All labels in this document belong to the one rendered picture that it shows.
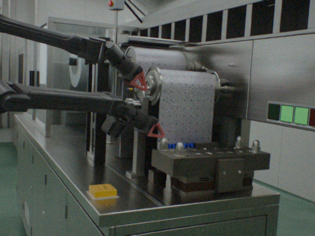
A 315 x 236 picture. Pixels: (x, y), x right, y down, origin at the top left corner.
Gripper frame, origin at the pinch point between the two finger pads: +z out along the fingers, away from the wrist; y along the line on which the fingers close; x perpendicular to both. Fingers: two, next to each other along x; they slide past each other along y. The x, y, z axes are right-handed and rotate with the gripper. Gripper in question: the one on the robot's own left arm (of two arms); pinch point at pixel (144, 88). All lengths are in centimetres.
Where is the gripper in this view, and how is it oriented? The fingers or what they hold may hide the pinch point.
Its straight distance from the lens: 135.1
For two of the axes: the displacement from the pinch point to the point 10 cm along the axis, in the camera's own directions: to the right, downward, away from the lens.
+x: 6.5, -7.3, 2.0
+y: 4.6, 1.7, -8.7
